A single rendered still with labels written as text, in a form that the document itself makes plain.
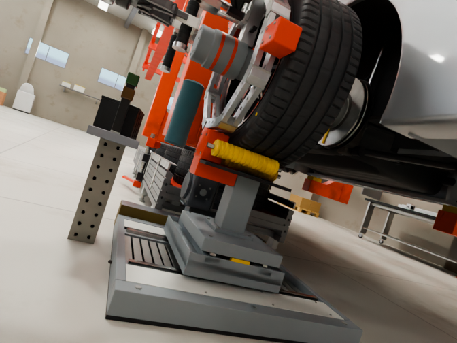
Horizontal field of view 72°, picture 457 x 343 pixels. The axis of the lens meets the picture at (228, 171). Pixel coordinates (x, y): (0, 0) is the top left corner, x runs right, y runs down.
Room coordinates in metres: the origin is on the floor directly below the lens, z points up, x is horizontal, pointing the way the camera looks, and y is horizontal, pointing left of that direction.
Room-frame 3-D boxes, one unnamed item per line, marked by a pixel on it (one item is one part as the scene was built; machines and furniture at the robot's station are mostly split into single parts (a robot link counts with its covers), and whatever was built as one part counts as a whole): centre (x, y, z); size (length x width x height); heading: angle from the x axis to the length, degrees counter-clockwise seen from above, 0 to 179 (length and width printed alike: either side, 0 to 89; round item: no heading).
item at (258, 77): (1.19, 0.09, 0.85); 0.54 x 0.07 x 0.54; 20
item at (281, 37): (0.89, -0.02, 0.85); 0.09 x 0.08 x 0.07; 20
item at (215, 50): (1.16, 0.16, 0.85); 0.21 x 0.14 x 0.14; 110
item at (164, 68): (1.27, 0.37, 0.83); 0.04 x 0.04 x 0.16
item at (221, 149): (1.11, -0.04, 0.51); 0.29 x 0.06 x 0.06; 110
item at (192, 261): (1.29, -0.05, 0.13); 0.50 x 0.36 x 0.10; 20
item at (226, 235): (1.24, -0.07, 0.32); 0.40 x 0.30 x 0.28; 20
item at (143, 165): (2.80, 0.73, 0.30); 0.09 x 0.05 x 0.50; 20
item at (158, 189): (3.03, 0.34, 0.13); 2.47 x 0.85 x 0.27; 20
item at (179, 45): (0.95, 0.26, 0.83); 0.04 x 0.04 x 0.16
